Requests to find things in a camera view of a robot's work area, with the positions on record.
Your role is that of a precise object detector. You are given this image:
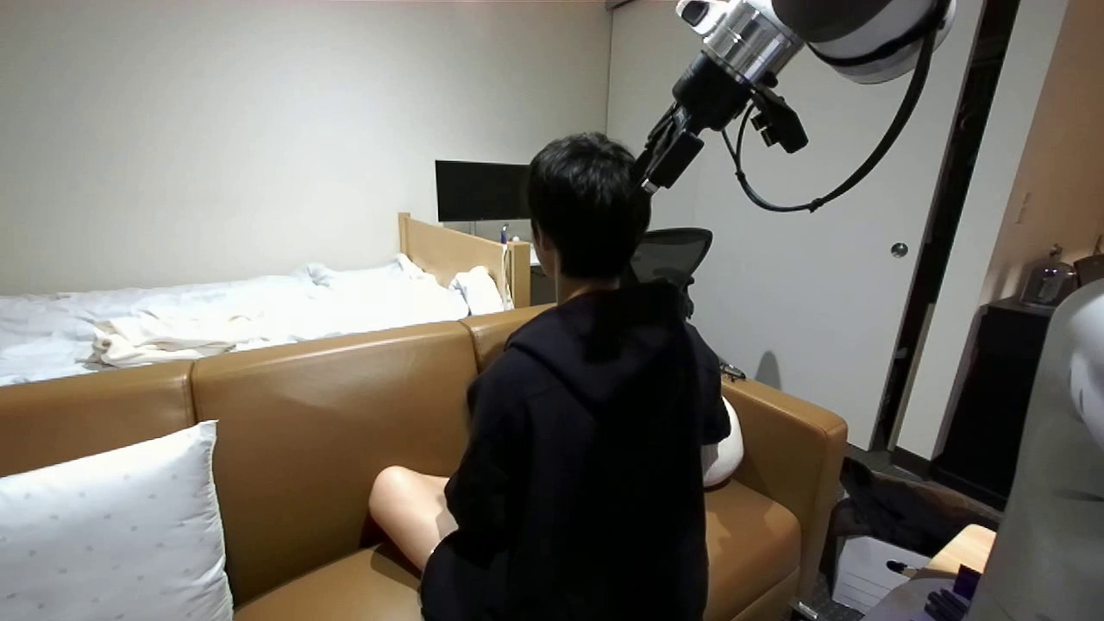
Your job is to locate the white floor box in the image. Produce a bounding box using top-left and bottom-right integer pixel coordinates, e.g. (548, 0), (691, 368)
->
(829, 533), (937, 619)

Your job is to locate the white door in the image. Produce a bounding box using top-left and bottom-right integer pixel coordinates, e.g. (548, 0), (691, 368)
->
(609, 0), (995, 456)

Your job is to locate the purple small item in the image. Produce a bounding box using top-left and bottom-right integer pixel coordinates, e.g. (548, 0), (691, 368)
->
(921, 564), (985, 621)

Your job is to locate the tan leather sofa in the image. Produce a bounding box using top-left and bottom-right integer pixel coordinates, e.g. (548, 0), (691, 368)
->
(0, 302), (854, 621)

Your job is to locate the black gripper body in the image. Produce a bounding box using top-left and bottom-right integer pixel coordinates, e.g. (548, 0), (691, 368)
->
(671, 54), (759, 140)

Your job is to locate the person head black hair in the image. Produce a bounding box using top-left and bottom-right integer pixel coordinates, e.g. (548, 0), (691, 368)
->
(526, 130), (657, 304)

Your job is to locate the light wooden bed frame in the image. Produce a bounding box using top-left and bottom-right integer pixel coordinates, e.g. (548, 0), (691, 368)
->
(395, 210), (538, 315)

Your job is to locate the dark navy hoodie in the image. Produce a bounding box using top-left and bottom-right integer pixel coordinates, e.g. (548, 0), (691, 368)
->
(413, 281), (736, 621)

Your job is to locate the person bare leg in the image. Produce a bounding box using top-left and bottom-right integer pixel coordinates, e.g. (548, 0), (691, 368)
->
(367, 462), (467, 575)

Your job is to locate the black floor bag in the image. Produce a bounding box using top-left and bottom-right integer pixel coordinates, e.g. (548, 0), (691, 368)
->
(841, 444), (1006, 568)

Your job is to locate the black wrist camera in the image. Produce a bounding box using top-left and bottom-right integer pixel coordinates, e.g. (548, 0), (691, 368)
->
(749, 88), (812, 160)

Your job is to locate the white round cushion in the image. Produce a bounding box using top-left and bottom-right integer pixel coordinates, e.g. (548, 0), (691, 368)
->
(698, 393), (753, 493)

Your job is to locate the black vertical pole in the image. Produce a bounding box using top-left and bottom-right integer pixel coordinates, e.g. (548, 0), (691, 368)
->
(866, 0), (1025, 456)

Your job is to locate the black flat monitor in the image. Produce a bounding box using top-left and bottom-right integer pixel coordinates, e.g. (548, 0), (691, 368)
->
(430, 154), (538, 223)

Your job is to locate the white square pillow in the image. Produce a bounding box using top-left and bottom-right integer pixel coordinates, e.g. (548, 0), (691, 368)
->
(0, 417), (238, 621)

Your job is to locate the dark wooden cabinet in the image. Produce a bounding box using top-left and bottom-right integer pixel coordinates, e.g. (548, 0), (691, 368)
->
(932, 295), (1059, 511)

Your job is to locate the tan cardboard piece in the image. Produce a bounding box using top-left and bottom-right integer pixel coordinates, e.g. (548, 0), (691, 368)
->
(914, 520), (1001, 580)

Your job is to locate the white bed bedding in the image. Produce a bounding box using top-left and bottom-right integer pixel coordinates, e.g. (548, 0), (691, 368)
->
(0, 251), (517, 391)

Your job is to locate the dark clutter on cabinet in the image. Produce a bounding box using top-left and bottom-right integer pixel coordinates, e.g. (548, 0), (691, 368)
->
(1019, 243), (1104, 311)

